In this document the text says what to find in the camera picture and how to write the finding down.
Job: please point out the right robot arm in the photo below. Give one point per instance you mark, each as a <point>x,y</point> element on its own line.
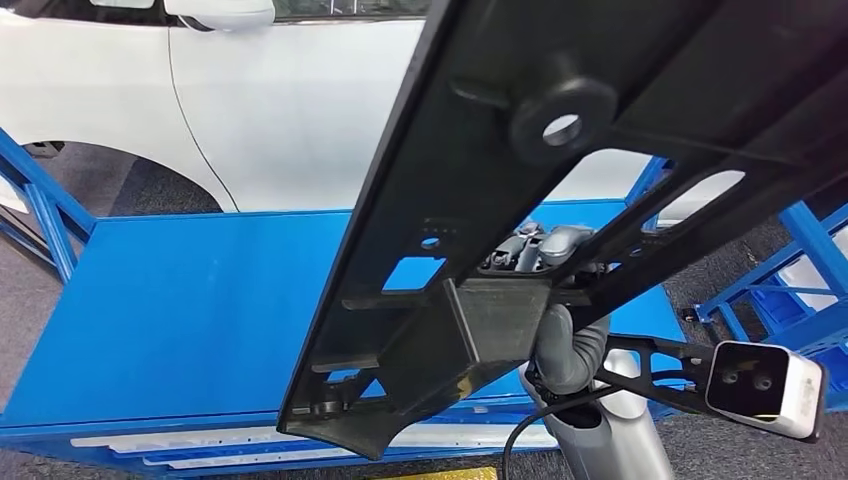
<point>616,450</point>

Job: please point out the black plastic plate bracket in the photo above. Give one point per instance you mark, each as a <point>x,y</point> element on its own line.
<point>464,132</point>

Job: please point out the blue metal shelf rack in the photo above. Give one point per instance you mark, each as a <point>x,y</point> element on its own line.
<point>732,323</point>
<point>166,318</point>

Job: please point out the white car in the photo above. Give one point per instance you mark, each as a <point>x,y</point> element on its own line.
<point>278,119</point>

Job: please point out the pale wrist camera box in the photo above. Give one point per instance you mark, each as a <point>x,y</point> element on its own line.
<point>748,381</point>

